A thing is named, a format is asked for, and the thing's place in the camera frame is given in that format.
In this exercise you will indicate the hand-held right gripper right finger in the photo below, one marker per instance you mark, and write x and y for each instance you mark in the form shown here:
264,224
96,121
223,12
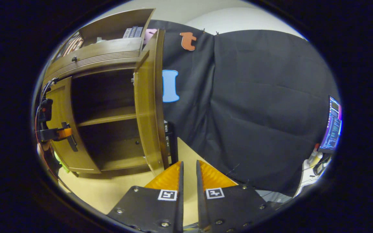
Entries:
202,213

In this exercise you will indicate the wooden double-door shoe cabinet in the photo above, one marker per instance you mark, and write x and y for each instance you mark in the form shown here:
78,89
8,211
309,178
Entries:
92,55

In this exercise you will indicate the black backdrop cloth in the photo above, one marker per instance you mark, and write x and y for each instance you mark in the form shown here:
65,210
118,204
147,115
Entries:
254,97

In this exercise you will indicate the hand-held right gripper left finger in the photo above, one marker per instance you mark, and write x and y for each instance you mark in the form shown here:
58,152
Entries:
170,213

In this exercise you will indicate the wooden cabinet drawer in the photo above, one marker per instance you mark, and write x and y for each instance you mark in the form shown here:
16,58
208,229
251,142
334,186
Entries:
102,55

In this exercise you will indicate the computer monitor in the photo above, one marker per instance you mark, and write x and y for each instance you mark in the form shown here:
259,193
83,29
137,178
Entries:
332,126

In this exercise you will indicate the white book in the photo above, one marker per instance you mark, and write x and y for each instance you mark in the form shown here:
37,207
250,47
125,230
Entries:
127,33

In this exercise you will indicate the wooden inner shelf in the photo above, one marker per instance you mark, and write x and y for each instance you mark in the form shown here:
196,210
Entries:
108,115

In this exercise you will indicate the dark blue book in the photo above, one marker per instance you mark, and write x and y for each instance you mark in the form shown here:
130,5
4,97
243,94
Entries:
134,31

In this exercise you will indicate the white side desk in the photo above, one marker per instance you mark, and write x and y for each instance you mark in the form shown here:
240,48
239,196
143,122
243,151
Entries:
306,181

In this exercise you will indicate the wooden cabinet door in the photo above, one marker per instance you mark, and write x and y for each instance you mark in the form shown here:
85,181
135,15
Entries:
145,113
62,106

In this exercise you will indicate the metal door hinge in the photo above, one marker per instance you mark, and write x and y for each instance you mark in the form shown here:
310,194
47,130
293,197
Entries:
133,78

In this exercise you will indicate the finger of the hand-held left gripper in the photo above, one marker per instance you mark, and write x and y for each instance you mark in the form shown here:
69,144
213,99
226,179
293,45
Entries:
49,134

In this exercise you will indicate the white bottle with red tip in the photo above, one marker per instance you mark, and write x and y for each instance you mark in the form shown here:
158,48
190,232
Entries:
312,157

